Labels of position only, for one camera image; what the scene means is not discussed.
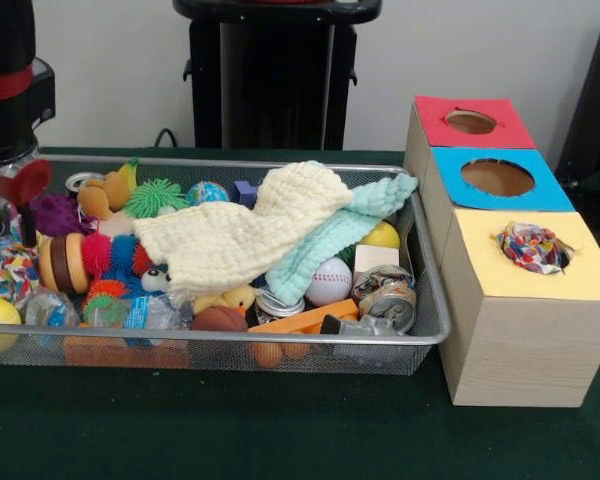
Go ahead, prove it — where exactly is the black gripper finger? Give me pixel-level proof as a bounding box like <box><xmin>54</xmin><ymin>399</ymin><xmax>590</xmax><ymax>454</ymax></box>
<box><xmin>21</xmin><ymin>202</ymin><xmax>38</xmax><ymax>247</ymax></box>

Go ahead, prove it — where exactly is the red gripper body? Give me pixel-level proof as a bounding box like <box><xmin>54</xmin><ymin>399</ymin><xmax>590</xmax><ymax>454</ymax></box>
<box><xmin>0</xmin><ymin>158</ymin><xmax>54</xmax><ymax>207</ymax></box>

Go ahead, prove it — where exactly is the colourful knotted rope toy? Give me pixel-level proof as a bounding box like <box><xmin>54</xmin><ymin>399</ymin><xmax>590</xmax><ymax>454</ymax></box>
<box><xmin>0</xmin><ymin>209</ymin><xmax>41</xmax><ymax>304</ymax></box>

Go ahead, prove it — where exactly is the small green yellow toy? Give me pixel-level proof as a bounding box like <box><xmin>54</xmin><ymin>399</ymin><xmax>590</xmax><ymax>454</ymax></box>
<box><xmin>115</xmin><ymin>157</ymin><xmax>141</xmax><ymax>194</ymax></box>

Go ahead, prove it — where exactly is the cream waffle cloth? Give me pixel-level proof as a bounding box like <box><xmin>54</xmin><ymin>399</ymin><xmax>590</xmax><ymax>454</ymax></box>
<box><xmin>132</xmin><ymin>160</ymin><xmax>355</xmax><ymax>297</ymax></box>

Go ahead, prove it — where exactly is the mint green waffle cloth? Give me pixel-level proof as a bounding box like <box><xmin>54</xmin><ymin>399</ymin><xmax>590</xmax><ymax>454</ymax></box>
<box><xmin>265</xmin><ymin>174</ymin><xmax>420</xmax><ymax>306</ymax></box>

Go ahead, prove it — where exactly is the wooden box with three holes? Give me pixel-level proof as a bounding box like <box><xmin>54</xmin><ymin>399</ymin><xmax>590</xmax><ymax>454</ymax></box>
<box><xmin>402</xmin><ymin>94</ymin><xmax>600</xmax><ymax>409</ymax></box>

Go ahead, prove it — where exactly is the purple spiky toy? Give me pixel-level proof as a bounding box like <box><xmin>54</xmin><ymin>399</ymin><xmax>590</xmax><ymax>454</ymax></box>
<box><xmin>29</xmin><ymin>193</ymin><xmax>99</xmax><ymax>237</ymax></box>

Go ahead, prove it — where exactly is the toy hamburger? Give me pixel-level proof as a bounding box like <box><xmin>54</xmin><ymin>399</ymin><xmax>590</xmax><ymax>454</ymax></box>
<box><xmin>38</xmin><ymin>232</ymin><xmax>92</xmax><ymax>295</ymax></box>

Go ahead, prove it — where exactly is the brown plush toy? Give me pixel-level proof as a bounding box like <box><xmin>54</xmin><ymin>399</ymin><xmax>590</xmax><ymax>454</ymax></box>
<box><xmin>76</xmin><ymin>171</ymin><xmax>131</xmax><ymax>221</ymax></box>

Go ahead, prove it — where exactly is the green spiky ball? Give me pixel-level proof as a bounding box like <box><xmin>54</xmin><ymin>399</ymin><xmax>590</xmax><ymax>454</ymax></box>
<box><xmin>123</xmin><ymin>179</ymin><xmax>190</xmax><ymax>220</ymax></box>

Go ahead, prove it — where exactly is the white baseball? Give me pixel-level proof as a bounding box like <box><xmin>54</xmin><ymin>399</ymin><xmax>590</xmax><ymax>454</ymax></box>
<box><xmin>304</xmin><ymin>257</ymin><xmax>354</xmax><ymax>308</ymax></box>

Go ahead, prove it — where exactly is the black cable behind table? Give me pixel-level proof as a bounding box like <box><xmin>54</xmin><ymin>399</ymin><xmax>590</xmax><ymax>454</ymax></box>
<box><xmin>152</xmin><ymin>127</ymin><xmax>196</xmax><ymax>149</ymax></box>

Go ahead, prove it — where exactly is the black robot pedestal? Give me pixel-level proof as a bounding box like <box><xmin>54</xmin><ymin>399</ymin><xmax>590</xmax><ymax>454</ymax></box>
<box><xmin>172</xmin><ymin>0</ymin><xmax>384</xmax><ymax>151</ymax></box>

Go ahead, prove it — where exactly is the silver wire mesh bin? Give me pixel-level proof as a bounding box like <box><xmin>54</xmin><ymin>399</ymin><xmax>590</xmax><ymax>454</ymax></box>
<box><xmin>0</xmin><ymin>153</ymin><xmax>454</xmax><ymax>377</ymax></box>

